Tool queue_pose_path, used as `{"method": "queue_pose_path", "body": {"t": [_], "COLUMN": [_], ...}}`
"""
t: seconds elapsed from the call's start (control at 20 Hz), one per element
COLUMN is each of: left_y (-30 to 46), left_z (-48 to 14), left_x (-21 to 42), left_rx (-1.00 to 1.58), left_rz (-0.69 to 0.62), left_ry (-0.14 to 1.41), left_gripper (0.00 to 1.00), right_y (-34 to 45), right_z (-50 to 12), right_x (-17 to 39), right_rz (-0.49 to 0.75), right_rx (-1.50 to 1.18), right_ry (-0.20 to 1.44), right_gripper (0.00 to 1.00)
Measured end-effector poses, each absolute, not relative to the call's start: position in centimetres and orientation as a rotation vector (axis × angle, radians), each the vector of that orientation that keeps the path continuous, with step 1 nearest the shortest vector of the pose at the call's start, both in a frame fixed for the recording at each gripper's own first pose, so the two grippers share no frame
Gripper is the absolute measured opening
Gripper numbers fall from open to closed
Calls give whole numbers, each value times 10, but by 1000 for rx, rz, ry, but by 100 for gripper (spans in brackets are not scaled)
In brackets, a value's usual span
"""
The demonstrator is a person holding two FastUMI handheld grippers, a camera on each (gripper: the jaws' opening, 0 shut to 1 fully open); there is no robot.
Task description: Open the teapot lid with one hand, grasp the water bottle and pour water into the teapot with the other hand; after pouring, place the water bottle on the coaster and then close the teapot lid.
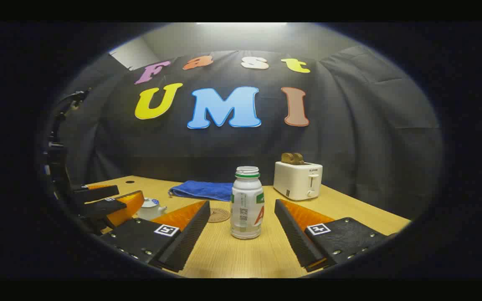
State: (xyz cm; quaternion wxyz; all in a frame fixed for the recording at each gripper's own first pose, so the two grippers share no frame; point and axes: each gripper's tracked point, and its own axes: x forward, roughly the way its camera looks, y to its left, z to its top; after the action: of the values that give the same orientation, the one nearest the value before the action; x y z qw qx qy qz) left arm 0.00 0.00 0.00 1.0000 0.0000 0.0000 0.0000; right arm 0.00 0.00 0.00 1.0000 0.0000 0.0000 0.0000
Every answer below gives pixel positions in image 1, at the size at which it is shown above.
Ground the white teacup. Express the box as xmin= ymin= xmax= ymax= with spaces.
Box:
xmin=136 ymin=198 xmax=168 ymax=221

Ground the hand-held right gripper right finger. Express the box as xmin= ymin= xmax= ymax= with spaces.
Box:
xmin=274 ymin=199 xmax=392 ymax=273

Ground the blue towel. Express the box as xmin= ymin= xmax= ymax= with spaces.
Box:
xmin=168 ymin=180 xmax=235 ymax=202

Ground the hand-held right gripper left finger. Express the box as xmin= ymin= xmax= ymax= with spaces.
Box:
xmin=99 ymin=200 xmax=211 ymax=273

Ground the white plastic water bottle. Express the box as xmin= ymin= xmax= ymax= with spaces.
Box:
xmin=230 ymin=166 xmax=265 ymax=240

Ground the black backdrop cloth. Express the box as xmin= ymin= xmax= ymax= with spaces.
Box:
xmin=55 ymin=50 xmax=444 ymax=220

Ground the round cork coaster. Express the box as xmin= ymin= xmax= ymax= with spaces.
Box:
xmin=208 ymin=208 xmax=231 ymax=224

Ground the white toaster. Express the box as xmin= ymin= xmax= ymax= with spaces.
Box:
xmin=273 ymin=161 xmax=323 ymax=201

